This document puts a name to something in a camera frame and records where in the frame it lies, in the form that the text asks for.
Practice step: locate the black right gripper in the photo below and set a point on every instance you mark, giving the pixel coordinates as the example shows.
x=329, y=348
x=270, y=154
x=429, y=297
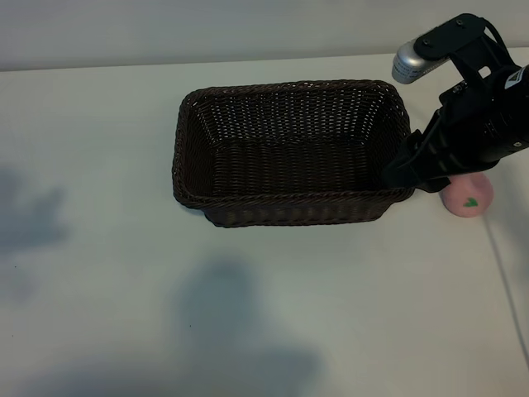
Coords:
x=467, y=132

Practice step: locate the pink peach with green leaf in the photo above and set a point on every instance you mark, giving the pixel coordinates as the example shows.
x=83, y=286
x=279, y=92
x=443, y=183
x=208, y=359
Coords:
x=469, y=200

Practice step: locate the dark brown wicker basket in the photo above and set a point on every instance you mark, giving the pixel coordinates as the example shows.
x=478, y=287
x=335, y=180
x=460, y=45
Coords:
x=289, y=165

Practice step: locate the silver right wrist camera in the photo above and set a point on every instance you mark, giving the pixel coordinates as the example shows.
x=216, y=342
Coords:
x=407, y=64

